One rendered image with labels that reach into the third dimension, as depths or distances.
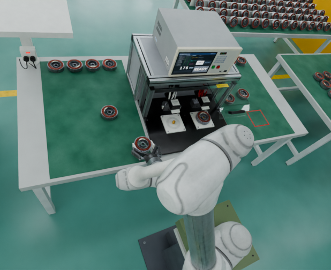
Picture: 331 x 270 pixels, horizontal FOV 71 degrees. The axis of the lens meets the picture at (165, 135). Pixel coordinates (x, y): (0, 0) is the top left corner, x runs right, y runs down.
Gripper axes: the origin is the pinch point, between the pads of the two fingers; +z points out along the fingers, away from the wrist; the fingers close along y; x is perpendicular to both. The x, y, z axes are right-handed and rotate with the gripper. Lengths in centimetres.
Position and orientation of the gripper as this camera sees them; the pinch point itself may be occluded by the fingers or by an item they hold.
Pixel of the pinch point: (142, 144)
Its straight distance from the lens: 147.6
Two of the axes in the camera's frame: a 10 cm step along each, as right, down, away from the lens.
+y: 9.2, -1.4, 3.6
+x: 0.6, -8.8, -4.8
